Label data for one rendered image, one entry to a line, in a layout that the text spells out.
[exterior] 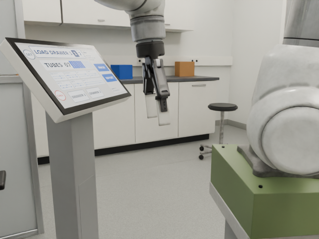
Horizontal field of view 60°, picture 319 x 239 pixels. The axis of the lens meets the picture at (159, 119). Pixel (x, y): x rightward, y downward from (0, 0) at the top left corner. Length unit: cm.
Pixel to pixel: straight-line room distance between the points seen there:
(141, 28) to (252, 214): 50
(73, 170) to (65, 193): 12
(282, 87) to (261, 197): 25
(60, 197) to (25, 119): 73
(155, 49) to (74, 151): 60
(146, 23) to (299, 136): 45
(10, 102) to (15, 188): 54
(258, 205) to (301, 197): 9
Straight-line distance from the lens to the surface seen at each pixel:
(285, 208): 65
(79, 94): 103
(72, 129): 113
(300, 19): 50
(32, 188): 200
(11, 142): 190
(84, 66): 121
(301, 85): 46
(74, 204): 124
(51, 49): 114
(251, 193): 62
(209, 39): 475
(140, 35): 72
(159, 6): 74
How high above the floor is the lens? 113
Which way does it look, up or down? 12 degrees down
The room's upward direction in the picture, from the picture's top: straight up
